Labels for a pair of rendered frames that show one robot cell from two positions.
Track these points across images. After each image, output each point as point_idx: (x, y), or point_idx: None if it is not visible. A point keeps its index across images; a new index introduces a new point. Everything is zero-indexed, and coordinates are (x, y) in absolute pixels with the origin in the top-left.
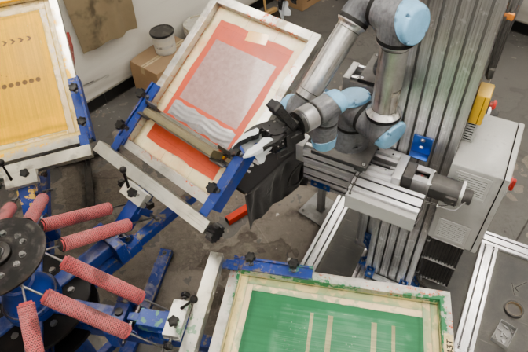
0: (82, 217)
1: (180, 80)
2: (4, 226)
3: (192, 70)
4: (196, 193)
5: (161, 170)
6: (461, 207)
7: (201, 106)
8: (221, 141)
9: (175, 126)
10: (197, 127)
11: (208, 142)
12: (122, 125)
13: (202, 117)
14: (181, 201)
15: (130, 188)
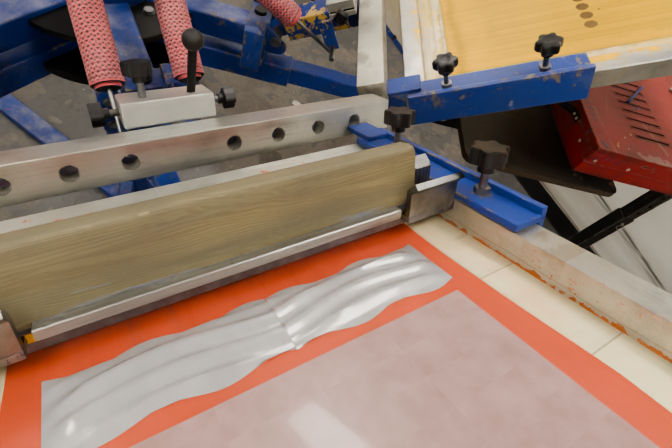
0: None
1: (544, 313)
2: None
3: (597, 375)
4: (14, 225)
5: (205, 180)
6: None
7: (355, 352)
8: (99, 372)
9: (256, 187)
10: (264, 307)
11: (111, 300)
12: (391, 114)
13: (294, 337)
14: (8, 162)
15: (144, 61)
